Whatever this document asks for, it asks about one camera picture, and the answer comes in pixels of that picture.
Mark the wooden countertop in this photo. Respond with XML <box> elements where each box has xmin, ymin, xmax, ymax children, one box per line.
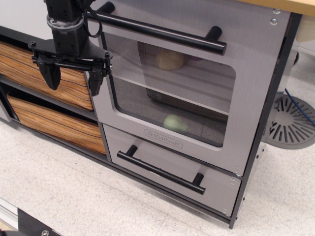
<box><xmin>239</xmin><ymin>0</ymin><xmax>315</xmax><ymax>17</ymax></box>

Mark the black drawer handle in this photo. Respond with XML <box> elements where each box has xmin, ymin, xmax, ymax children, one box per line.
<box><xmin>117</xmin><ymin>145</ymin><xmax>206</xmax><ymax>195</ymax></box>

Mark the grey lower drawer front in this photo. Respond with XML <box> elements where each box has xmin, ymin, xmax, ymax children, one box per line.
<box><xmin>103</xmin><ymin>125</ymin><xmax>241</xmax><ymax>217</ymax></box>

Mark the blue cable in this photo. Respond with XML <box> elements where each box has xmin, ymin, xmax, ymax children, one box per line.
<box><xmin>284</xmin><ymin>88</ymin><xmax>315</xmax><ymax>125</ymax></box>

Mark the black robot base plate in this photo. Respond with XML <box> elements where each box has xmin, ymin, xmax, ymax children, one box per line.
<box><xmin>17</xmin><ymin>208</ymin><xmax>61</xmax><ymax>236</ymax></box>

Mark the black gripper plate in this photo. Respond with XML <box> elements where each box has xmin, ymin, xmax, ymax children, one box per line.
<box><xmin>28</xmin><ymin>40</ymin><xmax>112</xmax><ymax>96</ymax></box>

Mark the green toy pear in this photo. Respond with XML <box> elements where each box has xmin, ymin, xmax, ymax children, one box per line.
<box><xmin>163</xmin><ymin>115</ymin><xmax>189</xmax><ymax>133</ymax></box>

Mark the yellow toy fruit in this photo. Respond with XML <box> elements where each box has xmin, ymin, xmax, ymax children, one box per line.
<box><xmin>156</xmin><ymin>51</ymin><xmax>185</xmax><ymax>70</ymax></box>

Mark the grey round floor base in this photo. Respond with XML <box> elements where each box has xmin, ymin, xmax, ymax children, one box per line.
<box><xmin>262</xmin><ymin>94</ymin><xmax>315</xmax><ymax>149</ymax></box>

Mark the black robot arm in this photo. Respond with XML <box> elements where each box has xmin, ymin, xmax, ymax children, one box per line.
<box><xmin>29</xmin><ymin>0</ymin><xmax>112</xmax><ymax>96</ymax></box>

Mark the black oven door handle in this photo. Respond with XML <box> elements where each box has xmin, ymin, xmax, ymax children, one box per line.
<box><xmin>88</xmin><ymin>1</ymin><xmax>227</xmax><ymax>56</ymax></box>

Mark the lower wood-pattern storage bin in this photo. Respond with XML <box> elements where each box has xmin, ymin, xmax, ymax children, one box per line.
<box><xmin>7</xmin><ymin>95</ymin><xmax>106</xmax><ymax>154</ymax></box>

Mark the upper wood-pattern storage bin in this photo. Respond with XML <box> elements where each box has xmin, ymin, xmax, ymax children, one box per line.
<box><xmin>0</xmin><ymin>41</ymin><xmax>93</xmax><ymax>111</ymax></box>

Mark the black toy kitchen frame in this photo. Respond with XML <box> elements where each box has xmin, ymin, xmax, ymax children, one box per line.
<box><xmin>0</xmin><ymin>28</ymin><xmax>288</xmax><ymax>228</ymax></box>

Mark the grey toy oven door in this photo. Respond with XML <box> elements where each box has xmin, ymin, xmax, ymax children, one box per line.
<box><xmin>93</xmin><ymin>0</ymin><xmax>291</xmax><ymax>176</ymax></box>

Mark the wood-pattern storage bin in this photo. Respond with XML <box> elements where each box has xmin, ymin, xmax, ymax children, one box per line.
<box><xmin>7</xmin><ymin>95</ymin><xmax>106</xmax><ymax>154</ymax></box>
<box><xmin>0</xmin><ymin>41</ymin><xmax>93</xmax><ymax>111</ymax></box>

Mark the grey oven shelf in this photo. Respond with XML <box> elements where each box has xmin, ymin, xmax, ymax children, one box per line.
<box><xmin>110</xmin><ymin>77</ymin><xmax>229</xmax><ymax>116</ymax></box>

